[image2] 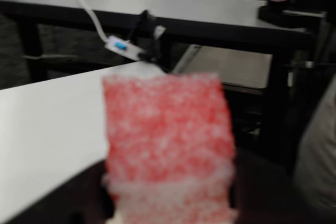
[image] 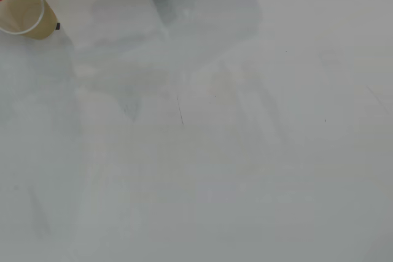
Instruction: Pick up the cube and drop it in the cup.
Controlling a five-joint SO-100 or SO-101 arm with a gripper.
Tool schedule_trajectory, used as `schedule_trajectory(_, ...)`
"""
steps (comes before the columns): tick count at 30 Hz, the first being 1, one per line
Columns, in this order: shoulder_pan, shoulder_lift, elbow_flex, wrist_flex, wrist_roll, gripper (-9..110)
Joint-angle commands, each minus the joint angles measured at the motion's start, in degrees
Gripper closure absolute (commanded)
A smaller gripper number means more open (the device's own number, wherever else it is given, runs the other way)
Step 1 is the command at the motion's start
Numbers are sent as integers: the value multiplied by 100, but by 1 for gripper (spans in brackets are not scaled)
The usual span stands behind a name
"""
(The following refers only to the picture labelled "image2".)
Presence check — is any black-framed white-top table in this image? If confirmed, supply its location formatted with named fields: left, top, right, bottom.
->
left=0, top=0, right=329, bottom=61

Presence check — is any white cable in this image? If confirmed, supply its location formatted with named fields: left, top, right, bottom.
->
left=78, top=0, right=110, bottom=42

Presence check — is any red white foam cube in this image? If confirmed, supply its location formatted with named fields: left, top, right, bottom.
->
left=101, top=72, right=239, bottom=224

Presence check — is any flat black box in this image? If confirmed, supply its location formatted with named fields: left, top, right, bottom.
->
left=257, top=5, right=328, bottom=27

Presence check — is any grey clothed person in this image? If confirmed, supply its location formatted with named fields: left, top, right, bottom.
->
left=293, top=73, right=336, bottom=212

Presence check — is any grey metal panel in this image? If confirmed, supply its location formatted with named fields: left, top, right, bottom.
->
left=172, top=45, right=274, bottom=90

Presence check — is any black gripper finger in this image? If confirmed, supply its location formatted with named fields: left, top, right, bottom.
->
left=4, top=161, right=117, bottom=224
left=230, top=147, right=312, bottom=224

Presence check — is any white adapter with blue part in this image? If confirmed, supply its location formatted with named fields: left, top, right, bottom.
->
left=104, top=35, right=145, bottom=61

